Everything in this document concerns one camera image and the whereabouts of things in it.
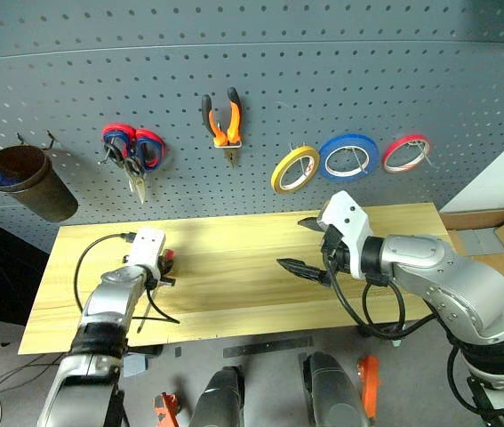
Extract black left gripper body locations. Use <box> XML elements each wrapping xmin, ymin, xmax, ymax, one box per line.
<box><xmin>156</xmin><ymin>251</ymin><xmax>173</xmax><ymax>280</ymax></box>

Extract orange plastic clamp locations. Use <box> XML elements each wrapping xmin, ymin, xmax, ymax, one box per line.
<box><xmin>356</xmin><ymin>354</ymin><xmax>382</xmax><ymax>422</ymax></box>
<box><xmin>152</xmin><ymin>391</ymin><xmax>180</xmax><ymax>427</ymax></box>

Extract black cup holder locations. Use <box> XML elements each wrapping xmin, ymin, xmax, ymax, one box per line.
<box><xmin>0</xmin><ymin>145</ymin><xmax>80</xmax><ymax>224</ymax></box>

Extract blue tape roll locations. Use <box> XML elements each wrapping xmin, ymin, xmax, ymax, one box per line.
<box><xmin>317</xmin><ymin>132</ymin><xmax>380</xmax><ymax>181</ymax></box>

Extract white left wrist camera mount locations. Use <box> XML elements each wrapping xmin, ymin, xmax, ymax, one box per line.
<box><xmin>124</xmin><ymin>227</ymin><xmax>167</xmax><ymax>280</ymax></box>

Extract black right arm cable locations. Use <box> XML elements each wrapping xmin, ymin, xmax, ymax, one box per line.
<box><xmin>321</xmin><ymin>239</ymin><xmax>436</xmax><ymax>341</ymax></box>

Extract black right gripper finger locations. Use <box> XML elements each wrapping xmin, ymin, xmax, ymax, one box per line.
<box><xmin>276</xmin><ymin>257</ymin><xmax>330</xmax><ymax>286</ymax></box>
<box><xmin>296</xmin><ymin>215</ymin><xmax>324</xmax><ymax>234</ymax></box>

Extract grey foot pedal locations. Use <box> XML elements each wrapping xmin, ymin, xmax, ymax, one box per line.
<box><xmin>122</xmin><ymin>355</ymin><xmax>149</xmax><ymax>380</ymax></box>

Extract brown cardboard box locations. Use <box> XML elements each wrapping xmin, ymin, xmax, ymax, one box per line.
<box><xmin>437</xmin><ymin>205</ymin><xmax>504</xmax><ymax>294</ymax></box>

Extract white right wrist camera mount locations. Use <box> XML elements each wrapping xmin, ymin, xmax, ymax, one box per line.
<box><xmin>317</xmin><ymin>189</ymin><xmax>375</xmax><ymax>281</ymax></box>

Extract dark rounded shape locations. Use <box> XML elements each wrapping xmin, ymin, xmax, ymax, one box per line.
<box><xmin>301</xmin><ymin>350</ymin><xmax>364</xmax><ymax>427</ymax></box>
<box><xmin>188</xmin><ymin>366</ymin><xmax>246</xmax><ymax>427</ymax></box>

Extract yellow tape roll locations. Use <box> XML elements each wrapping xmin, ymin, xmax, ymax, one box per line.
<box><xmin>269</xmin><ymin>145</ymin><xmax>321</xmax><ymax>196</ymax></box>

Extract red and blue scissors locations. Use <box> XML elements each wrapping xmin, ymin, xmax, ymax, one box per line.
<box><xmin>101</xmin><ymin>123</ymin><xmax>167</xmax><ymax>205</ymax></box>

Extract black table leg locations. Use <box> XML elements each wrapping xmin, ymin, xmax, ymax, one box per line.
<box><xmin>356</xmin><ymin>326</ymin><xmax>403</xmax><ymax>347</ymax></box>
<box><xmin>124</xmin><ymin>344</ymin><xmax>164</xmax><ymax>358</ymax></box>

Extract orange and black pliers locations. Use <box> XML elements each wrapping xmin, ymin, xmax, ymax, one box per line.
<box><xmin>200</xmin><ymin>86</ymin><xmax>244</xmax><ymax>170</ymax></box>

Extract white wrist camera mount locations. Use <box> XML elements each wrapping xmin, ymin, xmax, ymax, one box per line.
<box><xmin>124</xmin><ymin>227</ymin><xmax>167</xmax><ymax>280</ymax></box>
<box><xmin>317</xmin><ymin>189</ymin><xmax>375</xmax><ymax>281</ymax></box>

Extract red tape roll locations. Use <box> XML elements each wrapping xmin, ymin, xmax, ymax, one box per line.
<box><xmin>380</xmin><ymin>133</ymin><xmax>432</xmax><ymax>175</ymax></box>

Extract grey metal pegboard wall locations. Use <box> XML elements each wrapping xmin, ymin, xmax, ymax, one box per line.
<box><xmin>0</xmin><ymin>0</ymin><xmax>504</xmax><ymax>254</ymax></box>

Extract black metal strip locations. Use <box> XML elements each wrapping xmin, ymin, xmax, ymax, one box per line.
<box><xmin>221</xmin><ymin>335</ymin><xmax>315</xmax><ymax>359</ymax></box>

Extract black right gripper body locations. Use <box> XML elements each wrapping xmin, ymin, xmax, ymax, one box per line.
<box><xmin>319</xmin><ymin>224</ymin><xmax>354</xmax><ymax>286</ymax></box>

